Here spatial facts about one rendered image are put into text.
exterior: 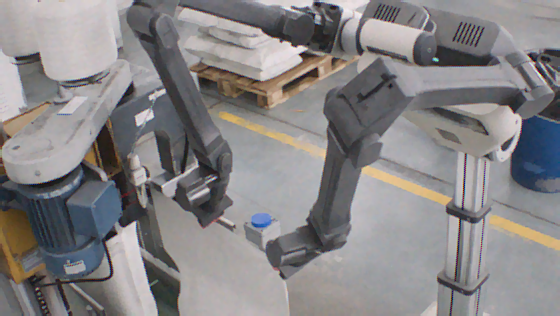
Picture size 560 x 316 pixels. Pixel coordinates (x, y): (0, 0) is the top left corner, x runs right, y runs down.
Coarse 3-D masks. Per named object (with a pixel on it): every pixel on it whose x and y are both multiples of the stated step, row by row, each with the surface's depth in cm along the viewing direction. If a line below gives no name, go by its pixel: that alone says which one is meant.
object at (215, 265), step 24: (168, 216) 183; (192, 216) 173; (168, 240) 190; (192, 240) 179; (216, 240) 170; (240, 240) 160; (192, 264) 185; (216, 264) 176; (240, 264) 166; (264, 264) 157; (192, 288) 184; (216, 288) 179; (240, 288) 172; (264, 288) 162; (192, 312) 183; (216, 312) 176; (240, 312) 172; (264, 312) 167; (288, 312) 159
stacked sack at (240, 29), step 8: (256, 0) 467; (264, 0) 466; (272, 0) 464; (280, 0) 465; (288, 0) 465; (296, 0) 464; (304, 0) 463; (312, 0) 464; (216, 24) 455; (224, 24) 450; (232, 24) 445; (240, 24) 440; (232, 32) 449; (240, 32) 438; (248, 32) 435; (256, 32) 431
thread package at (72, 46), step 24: (48, 0) 136; (72, 0) 133; (96, 0) 133; (48, 24) 130; (72, 24) 131; (96, 24) 134; (48, 48) 134; (72, 48) 133; (96, 48) 135; (48, 72) 137; (72, 72) 135; (96, 72) 138
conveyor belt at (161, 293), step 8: (152, 280) 259; (152, 288) 255; (160, 288) 255; (168, 288) 255; (160, 296) 251; (168, 296) 251; (176, 296) 250; (160, 304) 247; (168, 304) 247; (176, 304) 247; (160, 312) 243; (168, 312) 243; (176, 312) 243
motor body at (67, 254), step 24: (24, 192) 139; (48, 192) 138; (72, 192) 143; (48, 216) 142; (48, 240) 145; (72, 240) 147; (96, 240) 151; (48, 264) 150; (72, 264) 148; (96, 264) 152
